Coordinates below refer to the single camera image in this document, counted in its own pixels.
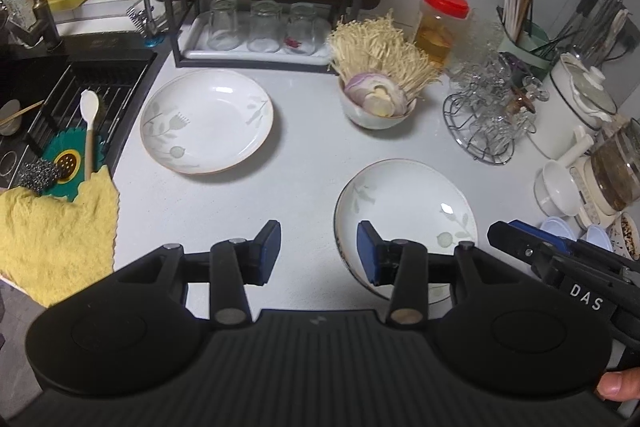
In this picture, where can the enoki mushroom bunch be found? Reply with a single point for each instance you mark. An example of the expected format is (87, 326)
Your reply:
(380, 47)

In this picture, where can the wooden stick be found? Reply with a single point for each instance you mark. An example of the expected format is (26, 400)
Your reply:
(25, 111)

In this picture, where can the white electric pot with lid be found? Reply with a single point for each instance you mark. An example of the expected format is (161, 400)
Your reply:
(565, 107)

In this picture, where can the green chopstick holder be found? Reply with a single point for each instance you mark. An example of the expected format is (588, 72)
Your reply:
(537, 57)

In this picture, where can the amber glass cup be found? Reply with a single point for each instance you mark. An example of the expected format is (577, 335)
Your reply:
(521, 103)

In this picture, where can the speckled residue bowl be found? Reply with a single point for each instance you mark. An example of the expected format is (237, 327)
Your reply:
(629, 237)

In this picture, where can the grey metal spoon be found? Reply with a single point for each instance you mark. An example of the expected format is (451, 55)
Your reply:
(9, 122)

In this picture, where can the small pale blue dish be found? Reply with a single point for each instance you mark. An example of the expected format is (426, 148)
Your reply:
(598, 238)
(557, 228)

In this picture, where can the sliced purple onion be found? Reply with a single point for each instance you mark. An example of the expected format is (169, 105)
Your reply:
(372, 89)

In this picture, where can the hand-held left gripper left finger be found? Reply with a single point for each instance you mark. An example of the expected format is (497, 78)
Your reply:
(270, 253)

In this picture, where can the row of hanging utensils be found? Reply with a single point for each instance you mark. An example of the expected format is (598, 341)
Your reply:
(595, 22)

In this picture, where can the clear drinking glass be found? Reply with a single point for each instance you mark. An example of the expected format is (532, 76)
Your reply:
(265, 27)
(223, 24)
(301, 29)

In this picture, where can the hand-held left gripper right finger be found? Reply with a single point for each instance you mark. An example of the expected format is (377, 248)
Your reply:
(367, 257)

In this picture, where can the purple glass lid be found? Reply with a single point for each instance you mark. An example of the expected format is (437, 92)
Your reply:
(517, 66)

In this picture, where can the red-lid plastic jar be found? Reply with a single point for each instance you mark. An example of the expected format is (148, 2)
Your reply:
(440, 32)

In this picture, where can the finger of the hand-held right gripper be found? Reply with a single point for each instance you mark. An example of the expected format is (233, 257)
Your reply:
(542, 234)
(515, 242)

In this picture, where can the white leaf-print plate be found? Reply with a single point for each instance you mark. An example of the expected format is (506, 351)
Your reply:
(405, 207)
(210, 122)

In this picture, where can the white drip tray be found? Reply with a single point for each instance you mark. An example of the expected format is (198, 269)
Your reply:
(260, 57)

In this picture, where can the black sink drain rack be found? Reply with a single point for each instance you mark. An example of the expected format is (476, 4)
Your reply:
(120, 92)

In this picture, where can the steel wool scrubber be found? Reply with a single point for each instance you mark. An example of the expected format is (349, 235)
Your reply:
(37, 177)

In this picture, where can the yellow cloth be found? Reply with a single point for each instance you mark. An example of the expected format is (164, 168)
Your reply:
(55, 237)

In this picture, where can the small white bowl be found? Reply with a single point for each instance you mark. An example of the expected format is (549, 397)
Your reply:
(555, 189)

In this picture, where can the glass kettle on white base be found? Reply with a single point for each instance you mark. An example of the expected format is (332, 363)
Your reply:
(615, 177)

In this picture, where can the green sunflower mat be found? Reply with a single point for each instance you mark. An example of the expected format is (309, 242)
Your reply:
(55, 152)

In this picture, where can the black sink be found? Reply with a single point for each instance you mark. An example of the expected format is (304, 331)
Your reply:
(30, 72)

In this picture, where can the bundle of chopsticks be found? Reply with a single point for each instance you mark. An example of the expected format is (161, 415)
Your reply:
(520, 2)

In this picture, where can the person's right hand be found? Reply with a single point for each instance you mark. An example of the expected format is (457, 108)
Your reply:
(620, 384)

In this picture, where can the white bowl with onion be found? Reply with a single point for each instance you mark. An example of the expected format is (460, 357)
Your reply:
(372, 119)

